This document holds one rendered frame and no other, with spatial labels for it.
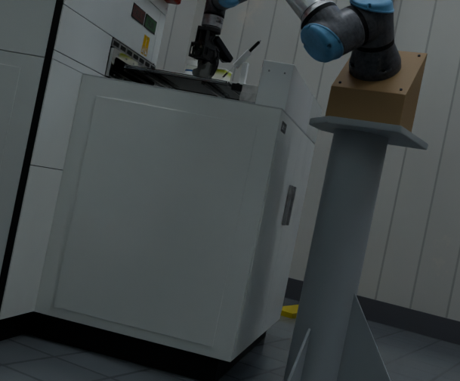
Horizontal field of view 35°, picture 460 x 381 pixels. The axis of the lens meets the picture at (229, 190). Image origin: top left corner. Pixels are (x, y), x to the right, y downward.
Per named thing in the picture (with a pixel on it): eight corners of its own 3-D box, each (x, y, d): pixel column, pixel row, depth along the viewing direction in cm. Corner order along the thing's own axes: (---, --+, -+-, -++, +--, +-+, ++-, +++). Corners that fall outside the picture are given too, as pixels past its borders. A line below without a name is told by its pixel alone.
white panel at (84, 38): (44, 57, 201) (73, -84, 201) (142, 104, 280) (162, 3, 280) (54, 58, 200) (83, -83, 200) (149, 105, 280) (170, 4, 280)
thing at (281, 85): (254, 105, 214) (263, 59, 214) (281, 129, 268) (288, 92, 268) (285, 111, 212) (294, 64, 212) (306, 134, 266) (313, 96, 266)
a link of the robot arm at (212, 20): (212, 20, 263) (229, 20, 258) (210, 32, 263) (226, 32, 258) (199, 13, 258) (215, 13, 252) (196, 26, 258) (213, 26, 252)
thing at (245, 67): (228, 81, 274) (236, 47, 274) (230, 83, 278) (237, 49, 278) (244, 84, 273) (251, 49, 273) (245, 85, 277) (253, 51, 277)
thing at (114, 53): (103, 75, 236) (109, 46, 236) (147, 97, 279) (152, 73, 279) (109, 75, 236) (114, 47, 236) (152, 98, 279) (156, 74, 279)
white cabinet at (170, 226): (28, 338, 219) (81, 74, 220) (136, 304, 313) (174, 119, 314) (230, 391, 205) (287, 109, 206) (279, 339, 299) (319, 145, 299)
